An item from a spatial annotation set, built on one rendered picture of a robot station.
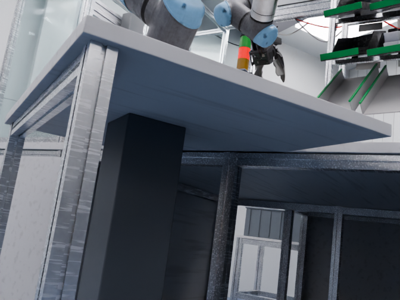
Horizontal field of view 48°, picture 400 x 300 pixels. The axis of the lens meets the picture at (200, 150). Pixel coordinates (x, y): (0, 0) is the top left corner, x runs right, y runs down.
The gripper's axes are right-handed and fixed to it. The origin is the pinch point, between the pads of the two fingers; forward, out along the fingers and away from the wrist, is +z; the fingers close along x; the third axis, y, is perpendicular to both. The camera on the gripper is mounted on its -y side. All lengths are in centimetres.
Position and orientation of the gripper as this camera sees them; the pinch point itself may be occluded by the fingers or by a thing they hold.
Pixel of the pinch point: (272, 80)
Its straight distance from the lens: 170.9
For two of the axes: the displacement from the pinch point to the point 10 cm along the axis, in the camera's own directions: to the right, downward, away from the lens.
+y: -4.5, 5.1, -7.3
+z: 2.6, 8.6, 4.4
